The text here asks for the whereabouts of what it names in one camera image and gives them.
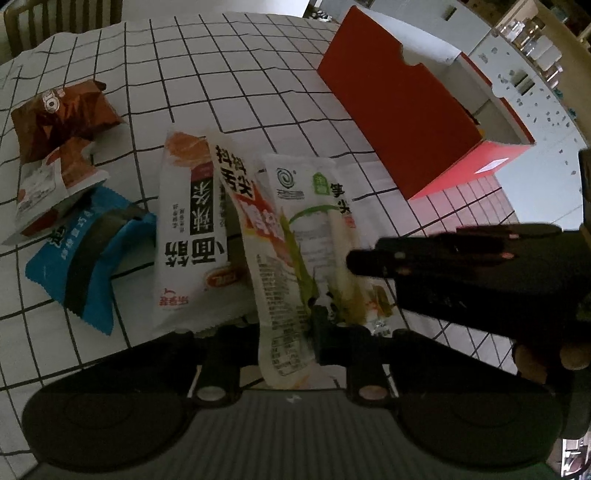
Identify white red printed snack packet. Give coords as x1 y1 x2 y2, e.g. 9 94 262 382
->
206 131 332 390

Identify white noodle snack packet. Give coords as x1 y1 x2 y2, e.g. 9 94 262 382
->
153 129 256 333

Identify bamboo shoot snack packet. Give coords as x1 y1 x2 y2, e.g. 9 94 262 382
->
263 154 397 336

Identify blue black snack packet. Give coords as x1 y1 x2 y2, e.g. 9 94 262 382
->
25 186 156 335

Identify brown snack packet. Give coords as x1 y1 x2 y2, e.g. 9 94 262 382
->
11 79 123 165

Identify red cardboard box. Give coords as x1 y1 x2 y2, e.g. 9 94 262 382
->
318 6 535 200

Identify glass jars on shelf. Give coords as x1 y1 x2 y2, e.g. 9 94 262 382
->
500 16 564 89

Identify white black grid tablecloth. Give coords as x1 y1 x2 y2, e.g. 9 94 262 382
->
1 13 517 479

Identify dark wooden chair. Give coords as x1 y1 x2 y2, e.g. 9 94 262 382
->
1 0 123 57

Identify white storage cabinet wall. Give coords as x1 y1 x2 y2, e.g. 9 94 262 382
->
308 0 591 222

